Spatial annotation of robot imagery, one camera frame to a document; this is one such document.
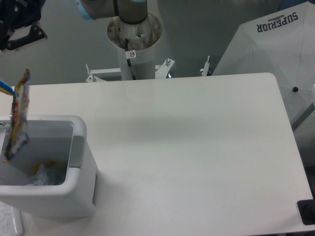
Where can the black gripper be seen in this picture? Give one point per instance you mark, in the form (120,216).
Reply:
(17,14)

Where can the blue snack wrapper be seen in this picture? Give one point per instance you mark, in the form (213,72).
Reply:
(18,131)

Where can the clear crushed plastic bottle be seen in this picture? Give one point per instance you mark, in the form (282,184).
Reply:
(46,177)

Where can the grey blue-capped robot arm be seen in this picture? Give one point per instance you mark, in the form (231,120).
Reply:
(130,11)

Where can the white plastic trash can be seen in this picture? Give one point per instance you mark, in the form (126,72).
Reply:
(52,138)

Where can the yellow wrapper in bin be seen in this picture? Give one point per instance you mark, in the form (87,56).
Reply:
(54,165)

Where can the white umbrella with lettering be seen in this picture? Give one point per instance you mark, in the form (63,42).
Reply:
(283,44)

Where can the black device at table edge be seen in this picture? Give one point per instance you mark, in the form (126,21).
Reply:
(307,211)

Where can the white left mounting bracket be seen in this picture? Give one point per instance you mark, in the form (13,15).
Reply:
(102,75)

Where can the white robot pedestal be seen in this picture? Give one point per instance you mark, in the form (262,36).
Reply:
(135,46)

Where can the white right mounting bracket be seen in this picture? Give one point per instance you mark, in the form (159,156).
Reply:
(205,70)

